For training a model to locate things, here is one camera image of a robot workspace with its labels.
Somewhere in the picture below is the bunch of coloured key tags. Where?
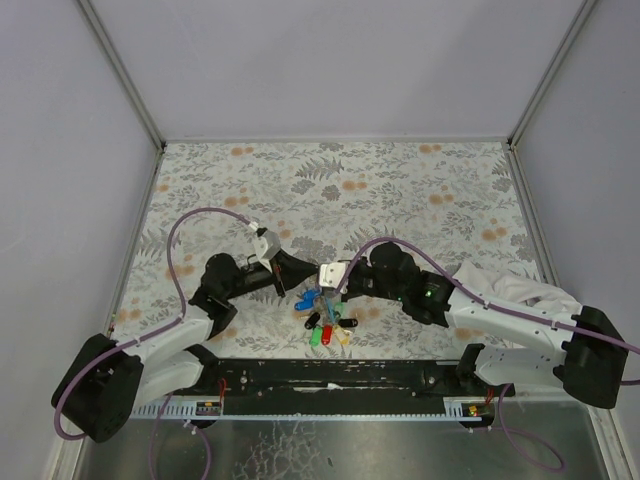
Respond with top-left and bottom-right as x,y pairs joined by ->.
294,287 -> 359,348

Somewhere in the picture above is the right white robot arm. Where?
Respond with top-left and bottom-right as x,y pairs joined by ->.
336,237 -> 638,409

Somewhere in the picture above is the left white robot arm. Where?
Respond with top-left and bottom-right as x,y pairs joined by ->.
51,251 -> 320,443

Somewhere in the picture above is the floral patterned mat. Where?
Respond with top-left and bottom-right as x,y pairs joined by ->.
114,141 -> 540,337

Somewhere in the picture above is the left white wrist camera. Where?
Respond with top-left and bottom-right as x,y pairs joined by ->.
252,225 -> 281,272

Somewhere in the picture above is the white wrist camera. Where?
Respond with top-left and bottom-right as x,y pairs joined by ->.
318,261 -> 349,294
252,225 -> 281,272

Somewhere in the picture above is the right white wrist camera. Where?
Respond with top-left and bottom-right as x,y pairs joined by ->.
318,261 -> 349,294

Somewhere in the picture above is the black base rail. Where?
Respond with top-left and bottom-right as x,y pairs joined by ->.
162,357 -> 516,417

